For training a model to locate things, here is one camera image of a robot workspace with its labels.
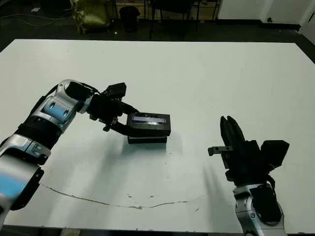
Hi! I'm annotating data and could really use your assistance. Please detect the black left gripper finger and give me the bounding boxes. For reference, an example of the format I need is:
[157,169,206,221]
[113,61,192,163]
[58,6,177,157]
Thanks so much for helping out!
[109,120,130,136]
[120,101,141,116]

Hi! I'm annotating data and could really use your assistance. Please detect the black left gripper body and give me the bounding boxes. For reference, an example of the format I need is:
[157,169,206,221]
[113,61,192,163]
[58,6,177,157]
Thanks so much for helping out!
[87,92,124,132]

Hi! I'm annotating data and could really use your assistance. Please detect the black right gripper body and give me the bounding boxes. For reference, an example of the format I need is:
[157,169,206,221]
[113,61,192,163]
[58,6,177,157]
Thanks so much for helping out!
[207,140,275,185]

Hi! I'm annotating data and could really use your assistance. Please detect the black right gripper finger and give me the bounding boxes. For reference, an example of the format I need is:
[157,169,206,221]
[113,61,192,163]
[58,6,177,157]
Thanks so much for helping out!
[226,115,247,148]
[219,116,237,149]

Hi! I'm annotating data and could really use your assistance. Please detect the black printed box lid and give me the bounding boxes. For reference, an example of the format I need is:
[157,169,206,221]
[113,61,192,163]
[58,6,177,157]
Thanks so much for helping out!
[126,112,172,138]

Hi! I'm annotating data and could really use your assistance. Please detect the black box base white insert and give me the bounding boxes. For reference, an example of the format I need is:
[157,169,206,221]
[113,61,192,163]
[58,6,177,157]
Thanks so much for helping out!
[127,135,168,145]

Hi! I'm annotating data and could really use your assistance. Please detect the black waste bin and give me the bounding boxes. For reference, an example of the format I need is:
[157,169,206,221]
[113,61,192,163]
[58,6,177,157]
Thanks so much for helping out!
[119,6,140,33]

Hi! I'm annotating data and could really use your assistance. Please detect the yellow plastic bag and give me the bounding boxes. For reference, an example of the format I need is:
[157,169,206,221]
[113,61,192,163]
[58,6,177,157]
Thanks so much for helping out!
[70,0,110,34]

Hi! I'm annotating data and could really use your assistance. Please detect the black mesh office chair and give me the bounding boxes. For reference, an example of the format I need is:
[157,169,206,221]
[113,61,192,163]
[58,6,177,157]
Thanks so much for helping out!
[149,0,201,41]

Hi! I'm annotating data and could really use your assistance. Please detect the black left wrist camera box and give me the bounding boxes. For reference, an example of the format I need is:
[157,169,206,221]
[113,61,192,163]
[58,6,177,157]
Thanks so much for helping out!
[104,83,127,99]

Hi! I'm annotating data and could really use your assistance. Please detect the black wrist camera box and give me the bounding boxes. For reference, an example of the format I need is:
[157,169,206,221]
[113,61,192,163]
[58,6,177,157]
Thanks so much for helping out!
[260,139,290,171]
[104,83,127,99]

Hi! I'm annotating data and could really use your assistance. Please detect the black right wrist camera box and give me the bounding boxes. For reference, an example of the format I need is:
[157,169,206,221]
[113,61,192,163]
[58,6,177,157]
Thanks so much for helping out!
[260,139,290,171]

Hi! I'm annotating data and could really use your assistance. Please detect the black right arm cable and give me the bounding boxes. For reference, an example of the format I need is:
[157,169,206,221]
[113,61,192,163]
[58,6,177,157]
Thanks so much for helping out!
[267,173,277,197]

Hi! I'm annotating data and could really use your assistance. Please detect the pale floor cable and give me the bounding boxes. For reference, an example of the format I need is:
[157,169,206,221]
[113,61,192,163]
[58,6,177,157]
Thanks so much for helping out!
[0,13,73,27]

